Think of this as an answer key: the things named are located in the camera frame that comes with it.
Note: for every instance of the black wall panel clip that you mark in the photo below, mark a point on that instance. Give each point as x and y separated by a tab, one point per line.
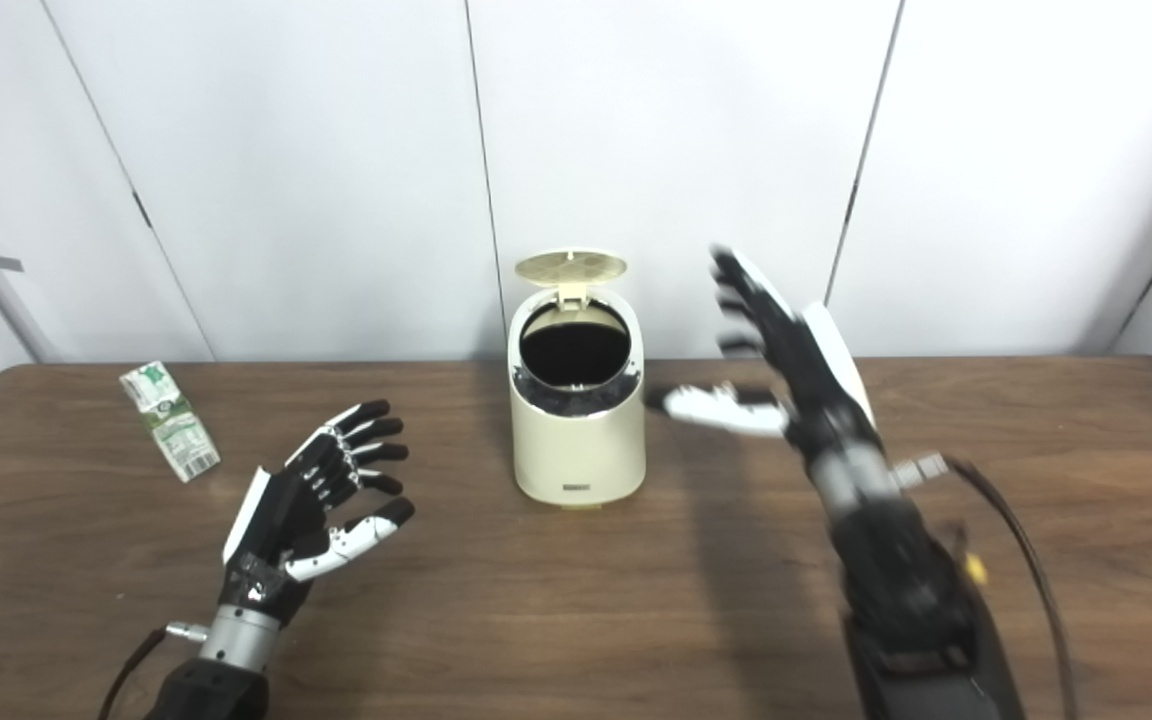
141	210

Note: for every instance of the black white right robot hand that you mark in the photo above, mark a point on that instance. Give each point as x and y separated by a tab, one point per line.
806	370

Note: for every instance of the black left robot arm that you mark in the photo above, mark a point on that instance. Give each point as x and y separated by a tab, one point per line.
226	660

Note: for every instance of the green white milk carton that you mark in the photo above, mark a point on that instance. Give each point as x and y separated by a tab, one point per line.
171	425

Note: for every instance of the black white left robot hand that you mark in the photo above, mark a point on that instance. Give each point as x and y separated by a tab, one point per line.
276	510

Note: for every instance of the cream round bin lid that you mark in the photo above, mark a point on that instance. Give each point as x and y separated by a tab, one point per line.
571	266

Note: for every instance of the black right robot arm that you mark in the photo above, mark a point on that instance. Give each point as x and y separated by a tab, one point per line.
906	590

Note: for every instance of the cream-colored bin body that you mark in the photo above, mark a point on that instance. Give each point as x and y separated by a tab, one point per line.
576	450

